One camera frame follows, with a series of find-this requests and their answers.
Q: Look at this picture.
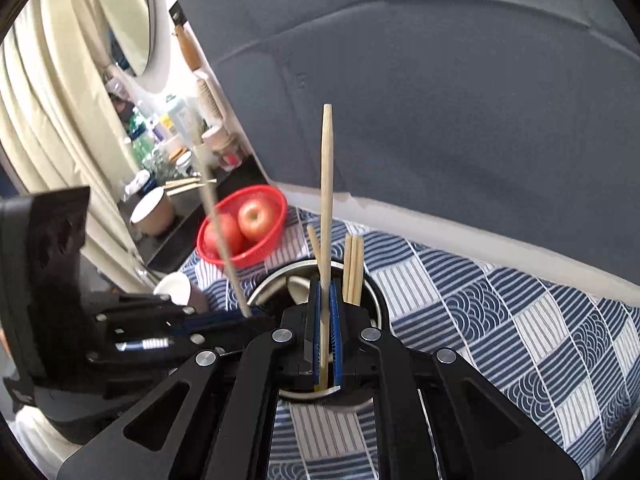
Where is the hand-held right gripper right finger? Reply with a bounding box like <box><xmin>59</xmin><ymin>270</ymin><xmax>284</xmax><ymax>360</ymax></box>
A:
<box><xmin>330</xmin><ymin>282</ymin><xmax>585</xmax><ymax>480</ymax></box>

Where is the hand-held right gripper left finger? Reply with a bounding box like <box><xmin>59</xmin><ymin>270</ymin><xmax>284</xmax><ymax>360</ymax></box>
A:
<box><xmin>57</xmin><ymin>279</ymin><xmax>322</xmax><ymax>480</ymax></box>

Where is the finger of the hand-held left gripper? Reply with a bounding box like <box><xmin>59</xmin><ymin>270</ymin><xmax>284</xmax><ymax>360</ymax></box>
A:
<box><xmin>105</xmin><ymin>293</ymin><xmax>274</xmax><ymax>327</ymax></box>
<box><xmin>112</xmin><ymin>320</ymin><xmax>279</xmax><ymax>361</ymax></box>

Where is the black metal utensil holder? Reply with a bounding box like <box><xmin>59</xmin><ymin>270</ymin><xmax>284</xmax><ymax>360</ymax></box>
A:
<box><xmin>247</xmin><ymin>260</ymin><xmax>392</xmax><ymax>414</ymax></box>

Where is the red plastic basket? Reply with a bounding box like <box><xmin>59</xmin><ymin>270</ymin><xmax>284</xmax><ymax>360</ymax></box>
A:
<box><xmin>196</xmin><ymin>184</ymin><xmax>289</xmax><ymax>270</ymax></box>

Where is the black side table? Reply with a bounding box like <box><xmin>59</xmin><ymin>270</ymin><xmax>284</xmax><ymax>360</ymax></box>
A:
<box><xmin>119</xmin><ymin>152</ymin><xmax>274</xmax><ymax>277</ymax></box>

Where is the red apple with stem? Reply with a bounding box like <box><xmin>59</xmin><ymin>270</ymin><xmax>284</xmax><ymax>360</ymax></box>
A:
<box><xmin>237</xmin><ymin>198</ymin><xmax>279</xmax><ymax>241</ymax></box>

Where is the beige ceramic bowl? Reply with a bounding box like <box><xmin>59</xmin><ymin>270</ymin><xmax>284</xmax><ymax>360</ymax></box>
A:
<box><xmin>129</xmin><ymin>187</ymin><xmax>176</xmax><ymax>237</ymax></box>

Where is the cream curtain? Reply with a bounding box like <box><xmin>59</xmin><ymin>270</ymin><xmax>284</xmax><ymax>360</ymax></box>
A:
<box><xmin>0</xmin><ymin>0</ymin><xmax>152</xmax><ymax>282</ymax></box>

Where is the blue patterned tablecloth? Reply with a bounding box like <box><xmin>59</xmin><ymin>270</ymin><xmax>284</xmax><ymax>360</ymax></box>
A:
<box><xmin>177</xmin><ymin>205</ymin><xmax>640</xmax><ymax>480</ymax></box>

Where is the green plastic bottle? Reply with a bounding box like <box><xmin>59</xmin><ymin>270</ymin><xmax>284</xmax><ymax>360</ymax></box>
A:
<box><xmin>127</xmin><ymin>109</ymin><xmax>152</xmax><ymax>162</ymax></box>

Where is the red and white cup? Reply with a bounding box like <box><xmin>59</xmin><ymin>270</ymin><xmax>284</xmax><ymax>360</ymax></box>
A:
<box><xmin>214</xmin><ymin>132</ymin><xmax>244</xmax><ymax>171</ymax></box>

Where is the white plastic bottle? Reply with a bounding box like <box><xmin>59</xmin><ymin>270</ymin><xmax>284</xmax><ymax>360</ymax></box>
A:
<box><xmin>167</xmin><ymin>94</ymin><xmax>194</xmax><ymax>137</ymax></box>

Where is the white bristle brush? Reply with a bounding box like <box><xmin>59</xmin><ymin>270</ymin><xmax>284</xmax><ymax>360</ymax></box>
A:
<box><xmin>196</xmin><ymin>77</ymin><xmax>225</xmax><ymax>122</ymax></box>

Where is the grey sofa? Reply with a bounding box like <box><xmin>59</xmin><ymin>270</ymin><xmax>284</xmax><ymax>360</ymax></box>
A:
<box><xmin>167</xmin><ymin>0</ymin><xmax>640</xmax><ymax>311</ymax></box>

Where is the oval white framed mirror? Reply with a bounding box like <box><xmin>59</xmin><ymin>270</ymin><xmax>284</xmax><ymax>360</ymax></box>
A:
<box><xmin>92</xmin><ymin>0</ymin><xmax>174</xmax><ymax>95</ymax></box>

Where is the beige cup with handle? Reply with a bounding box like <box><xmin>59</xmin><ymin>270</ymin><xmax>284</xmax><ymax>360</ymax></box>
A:
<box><xmin>152</xmin><ymin>272</ymin><xmax>209</xmax><ymax>314</ymax></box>

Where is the wooden handle tool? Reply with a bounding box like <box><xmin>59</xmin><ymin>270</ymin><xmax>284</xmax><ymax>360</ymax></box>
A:
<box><xmin>168</xmin><ymin>0</ymin><xmax>203</xmax><ymax>74</ymax></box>

